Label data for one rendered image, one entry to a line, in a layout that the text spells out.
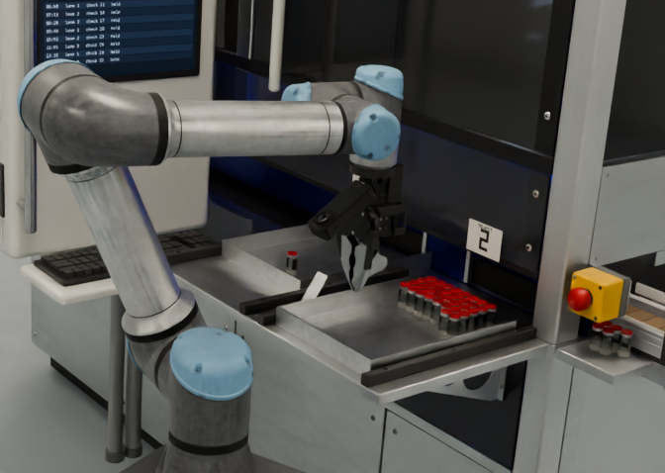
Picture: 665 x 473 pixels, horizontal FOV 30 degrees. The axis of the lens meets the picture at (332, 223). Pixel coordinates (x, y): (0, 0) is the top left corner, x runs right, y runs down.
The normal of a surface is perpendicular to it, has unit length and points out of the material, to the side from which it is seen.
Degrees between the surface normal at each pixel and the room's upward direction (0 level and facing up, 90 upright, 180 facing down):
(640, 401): 90
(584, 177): 90
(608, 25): 90
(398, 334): 0
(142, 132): 80
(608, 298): 90
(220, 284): 0
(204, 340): 8
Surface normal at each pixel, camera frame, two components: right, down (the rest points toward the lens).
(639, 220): 0.62, 0.29
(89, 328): -0.77, 0.15
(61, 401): 0.07, -0.95
